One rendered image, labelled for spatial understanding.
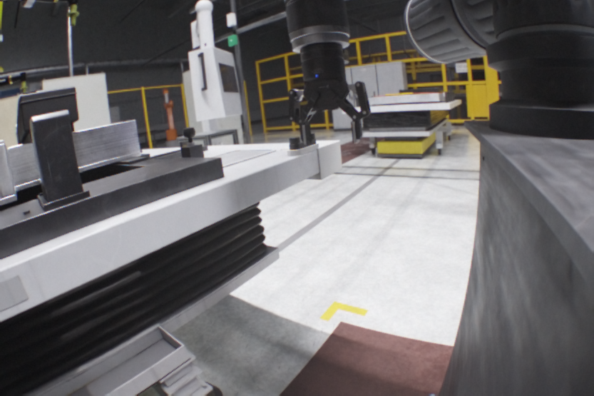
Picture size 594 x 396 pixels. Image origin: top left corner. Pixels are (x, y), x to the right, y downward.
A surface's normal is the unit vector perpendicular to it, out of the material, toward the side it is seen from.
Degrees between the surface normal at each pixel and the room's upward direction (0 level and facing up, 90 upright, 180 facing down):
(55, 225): 90
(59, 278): 90
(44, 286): 90
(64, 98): 90
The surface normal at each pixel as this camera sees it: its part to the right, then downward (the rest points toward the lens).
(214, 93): -0.17, 0.24
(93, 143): 0.82, 0.04
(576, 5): -0.38, 0.25
